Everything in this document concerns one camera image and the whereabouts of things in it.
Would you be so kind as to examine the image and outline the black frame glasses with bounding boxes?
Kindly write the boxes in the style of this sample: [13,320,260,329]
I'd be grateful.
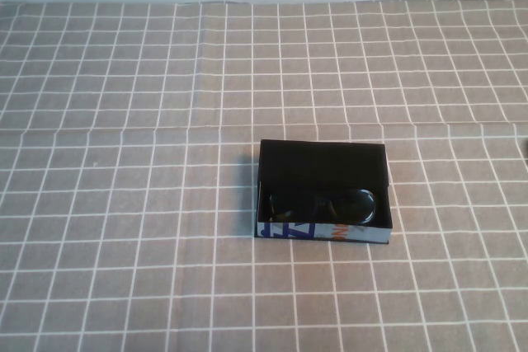
[267,187,377,224]

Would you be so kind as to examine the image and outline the grey white-grid tablecloth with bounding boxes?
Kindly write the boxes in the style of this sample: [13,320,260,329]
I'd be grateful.
[0,0,528,352]

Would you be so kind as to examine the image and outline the black printed glasses case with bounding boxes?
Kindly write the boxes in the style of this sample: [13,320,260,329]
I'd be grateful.
[254,138,394,246]

